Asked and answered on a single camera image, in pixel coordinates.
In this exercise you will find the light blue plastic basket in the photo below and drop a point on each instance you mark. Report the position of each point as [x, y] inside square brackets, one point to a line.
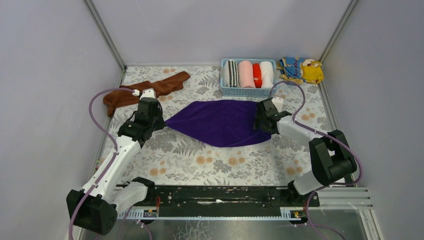
[247, 92]

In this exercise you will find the purple towel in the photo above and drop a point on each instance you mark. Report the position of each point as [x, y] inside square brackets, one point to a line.
[220, 123]

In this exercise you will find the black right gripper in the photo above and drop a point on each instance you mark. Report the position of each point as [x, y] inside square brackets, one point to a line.
[262, 118]

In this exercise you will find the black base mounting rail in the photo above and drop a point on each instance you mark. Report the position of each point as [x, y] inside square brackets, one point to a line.
[185, 201]

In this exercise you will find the slotted cable duct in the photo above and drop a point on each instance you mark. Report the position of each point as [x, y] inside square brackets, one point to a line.
[144, 214]

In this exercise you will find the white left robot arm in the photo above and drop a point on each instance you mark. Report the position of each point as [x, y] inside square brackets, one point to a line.
[97, 205]

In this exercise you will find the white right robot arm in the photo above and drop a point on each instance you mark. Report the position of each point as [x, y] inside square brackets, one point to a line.
[329, 152]

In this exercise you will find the red rolled towel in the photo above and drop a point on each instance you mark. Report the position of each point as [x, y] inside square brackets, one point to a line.
[257, 75]

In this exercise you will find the brown towel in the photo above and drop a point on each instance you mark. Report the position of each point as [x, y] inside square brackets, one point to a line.
[127, 95]

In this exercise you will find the floral patterned table mat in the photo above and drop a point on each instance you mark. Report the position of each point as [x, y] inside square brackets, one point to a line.
[172, 158]

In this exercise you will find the blue yellow cartoon towel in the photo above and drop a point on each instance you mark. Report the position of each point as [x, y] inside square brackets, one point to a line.
[300, 70]

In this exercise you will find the white rolled towel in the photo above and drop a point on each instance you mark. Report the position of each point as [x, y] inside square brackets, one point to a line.
[267, 74]

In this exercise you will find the pink rolled towel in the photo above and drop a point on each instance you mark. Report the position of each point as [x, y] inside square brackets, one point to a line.
[245, 71]

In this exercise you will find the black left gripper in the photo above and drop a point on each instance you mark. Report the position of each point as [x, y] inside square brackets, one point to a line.
[156, 120]

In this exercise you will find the striped rolled towel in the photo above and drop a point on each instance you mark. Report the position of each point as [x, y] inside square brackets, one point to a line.
[231, 74]

